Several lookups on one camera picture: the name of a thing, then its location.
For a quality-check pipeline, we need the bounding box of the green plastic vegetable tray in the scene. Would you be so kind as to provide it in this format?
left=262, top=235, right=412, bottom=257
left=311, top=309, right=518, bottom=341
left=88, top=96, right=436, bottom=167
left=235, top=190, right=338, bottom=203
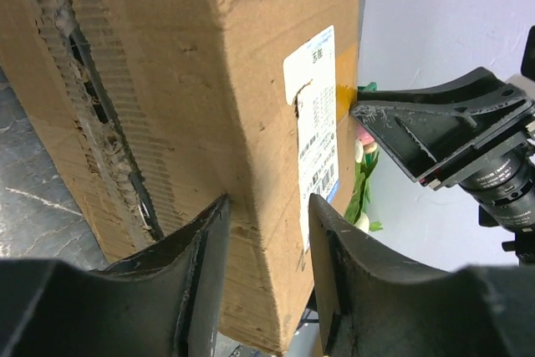
left=358, top=82, right=378, bottom=92

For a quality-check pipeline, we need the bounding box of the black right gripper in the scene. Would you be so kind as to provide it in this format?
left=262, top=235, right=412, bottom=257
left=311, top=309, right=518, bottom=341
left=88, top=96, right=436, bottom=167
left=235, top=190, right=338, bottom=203
left=350, top=68, right=534, bottom=233

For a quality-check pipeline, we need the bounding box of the green leafy vegetable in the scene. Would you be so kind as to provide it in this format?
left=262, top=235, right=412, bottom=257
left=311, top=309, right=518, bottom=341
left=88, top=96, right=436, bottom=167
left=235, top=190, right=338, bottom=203
left=344, top=151, right=383, bottom=233

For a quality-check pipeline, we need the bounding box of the white shipping label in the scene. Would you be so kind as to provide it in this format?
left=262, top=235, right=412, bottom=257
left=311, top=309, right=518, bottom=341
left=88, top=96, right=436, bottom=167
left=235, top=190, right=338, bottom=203
left=283, top=25, right=339, bottom=250

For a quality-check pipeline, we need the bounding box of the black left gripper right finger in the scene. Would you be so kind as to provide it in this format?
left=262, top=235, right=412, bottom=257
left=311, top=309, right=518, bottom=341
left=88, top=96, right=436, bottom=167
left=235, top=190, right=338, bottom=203
left=308, top=194, right=534, bottom=356

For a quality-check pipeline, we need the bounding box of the brown cardboard express box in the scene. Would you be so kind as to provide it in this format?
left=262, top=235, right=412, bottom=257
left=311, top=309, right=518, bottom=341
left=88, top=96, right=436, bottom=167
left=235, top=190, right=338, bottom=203
left=1, top=0, right=359, bottom=354

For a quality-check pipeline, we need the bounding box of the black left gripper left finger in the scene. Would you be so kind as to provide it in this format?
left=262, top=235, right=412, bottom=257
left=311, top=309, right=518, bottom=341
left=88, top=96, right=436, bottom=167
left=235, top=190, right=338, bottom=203
left=1, top=196, right=231, bottom=356

